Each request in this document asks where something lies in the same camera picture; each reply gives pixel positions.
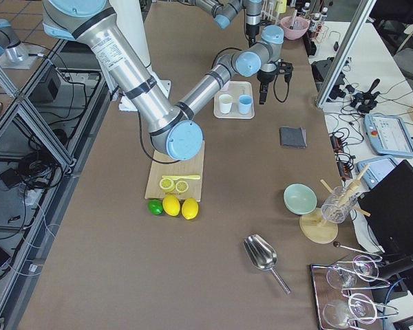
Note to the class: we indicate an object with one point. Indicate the glass mug on stand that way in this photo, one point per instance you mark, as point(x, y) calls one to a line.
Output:
point(338, 205)

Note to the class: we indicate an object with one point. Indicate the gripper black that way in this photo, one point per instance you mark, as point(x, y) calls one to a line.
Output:
point(265, 77)
point(250, 30)

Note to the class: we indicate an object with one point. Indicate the white wire cup rack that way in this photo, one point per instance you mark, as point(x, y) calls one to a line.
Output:
point(269, 10)

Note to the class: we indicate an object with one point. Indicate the pink plastic cup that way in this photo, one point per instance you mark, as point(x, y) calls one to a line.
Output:
point(225, 87)

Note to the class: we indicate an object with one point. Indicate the pink bowl with ice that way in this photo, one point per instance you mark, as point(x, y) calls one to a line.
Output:
point(294, 31)

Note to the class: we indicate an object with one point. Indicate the cream rabbit tray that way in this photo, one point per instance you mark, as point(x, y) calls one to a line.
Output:
point(235, 102)

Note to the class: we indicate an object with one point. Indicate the whole lemon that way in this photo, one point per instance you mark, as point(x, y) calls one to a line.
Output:
point(171, 205)
point(190, 209)

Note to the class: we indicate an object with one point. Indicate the yellow cup on rack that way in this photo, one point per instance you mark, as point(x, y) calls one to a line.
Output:
point(281, 6)

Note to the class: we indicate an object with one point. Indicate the yellow plastic knife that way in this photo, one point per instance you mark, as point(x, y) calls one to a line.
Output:
point(178, 177)

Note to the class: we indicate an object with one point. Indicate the wooden cutting board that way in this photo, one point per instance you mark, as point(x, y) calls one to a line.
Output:
point(190, 171)

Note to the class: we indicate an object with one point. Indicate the metal scoop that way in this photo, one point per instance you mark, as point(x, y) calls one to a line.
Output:
point(264, 257)

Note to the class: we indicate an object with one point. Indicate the blue teach pendant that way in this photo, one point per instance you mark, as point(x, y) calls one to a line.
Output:
point(388, 135)
point(379, 167)

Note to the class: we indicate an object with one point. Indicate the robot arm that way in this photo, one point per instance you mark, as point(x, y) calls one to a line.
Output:
point(115, 33)
point(225, 13)

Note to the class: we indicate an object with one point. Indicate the wooden mug tree stand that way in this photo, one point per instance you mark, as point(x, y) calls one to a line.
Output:
point(321, 225)

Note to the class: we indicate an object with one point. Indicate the dark grey folded cloth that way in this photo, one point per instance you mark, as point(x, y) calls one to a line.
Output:
point(293, 137)

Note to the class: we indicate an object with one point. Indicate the metal muddler in bowl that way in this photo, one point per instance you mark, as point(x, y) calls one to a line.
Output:
point(292, 20)

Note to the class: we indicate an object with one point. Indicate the blue plastic cup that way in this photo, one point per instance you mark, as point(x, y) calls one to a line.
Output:
point(244, 104)

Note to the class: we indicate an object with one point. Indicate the green bowl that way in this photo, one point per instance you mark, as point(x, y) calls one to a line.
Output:
point(300, 199)

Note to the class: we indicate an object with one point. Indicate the green lime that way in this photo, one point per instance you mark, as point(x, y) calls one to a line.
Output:
point(155, 207)

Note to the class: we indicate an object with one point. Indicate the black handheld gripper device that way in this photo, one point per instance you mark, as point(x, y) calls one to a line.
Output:
point(364, 102)

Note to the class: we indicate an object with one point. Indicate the cream plastic cup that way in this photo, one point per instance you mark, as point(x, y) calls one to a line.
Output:
point(225, 103)

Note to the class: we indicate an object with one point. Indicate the aluminium frame post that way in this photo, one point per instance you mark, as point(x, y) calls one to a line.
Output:
point(360, 17)

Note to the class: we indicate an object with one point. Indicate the lemon slice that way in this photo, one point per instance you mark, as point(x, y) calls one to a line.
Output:
point(181, 186)
point(167, 185)

